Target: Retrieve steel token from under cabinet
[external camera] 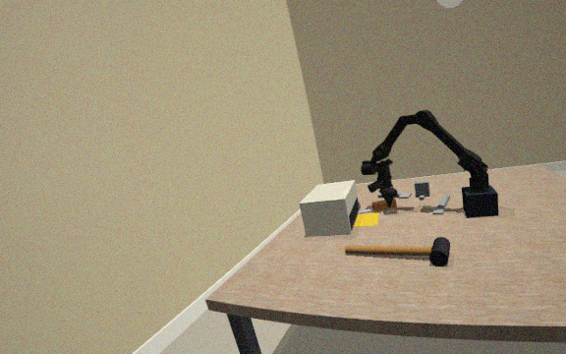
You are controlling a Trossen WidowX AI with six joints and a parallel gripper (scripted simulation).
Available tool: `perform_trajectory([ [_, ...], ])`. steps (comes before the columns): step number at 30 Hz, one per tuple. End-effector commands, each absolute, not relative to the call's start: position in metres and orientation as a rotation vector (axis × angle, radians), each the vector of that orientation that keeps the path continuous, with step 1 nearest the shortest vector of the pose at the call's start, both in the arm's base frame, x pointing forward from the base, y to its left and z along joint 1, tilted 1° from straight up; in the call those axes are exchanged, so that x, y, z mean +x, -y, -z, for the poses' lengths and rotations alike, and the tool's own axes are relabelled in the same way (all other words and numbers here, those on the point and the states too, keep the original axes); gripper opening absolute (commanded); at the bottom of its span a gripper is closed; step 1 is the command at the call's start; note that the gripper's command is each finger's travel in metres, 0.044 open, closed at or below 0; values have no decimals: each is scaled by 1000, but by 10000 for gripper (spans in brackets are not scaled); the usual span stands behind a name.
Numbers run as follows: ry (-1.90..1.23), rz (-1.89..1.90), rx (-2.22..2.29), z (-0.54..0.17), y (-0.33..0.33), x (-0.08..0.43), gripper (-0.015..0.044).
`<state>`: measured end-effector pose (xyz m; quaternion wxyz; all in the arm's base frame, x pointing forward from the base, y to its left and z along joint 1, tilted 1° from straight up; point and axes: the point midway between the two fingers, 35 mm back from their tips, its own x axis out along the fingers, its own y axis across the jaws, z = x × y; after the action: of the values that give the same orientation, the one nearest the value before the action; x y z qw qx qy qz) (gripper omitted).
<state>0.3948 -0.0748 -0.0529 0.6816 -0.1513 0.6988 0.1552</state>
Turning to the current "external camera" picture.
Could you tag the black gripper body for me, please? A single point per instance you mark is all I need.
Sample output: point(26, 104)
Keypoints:
point(388, 190)

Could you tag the mallet with wooden handle and black head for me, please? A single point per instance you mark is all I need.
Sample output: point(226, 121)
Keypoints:
point(438, 253)

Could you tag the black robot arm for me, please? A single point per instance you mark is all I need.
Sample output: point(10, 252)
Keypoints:
point(470, 161)

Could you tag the grey t-shaped bar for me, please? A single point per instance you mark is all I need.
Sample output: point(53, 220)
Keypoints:
point(400, 195)

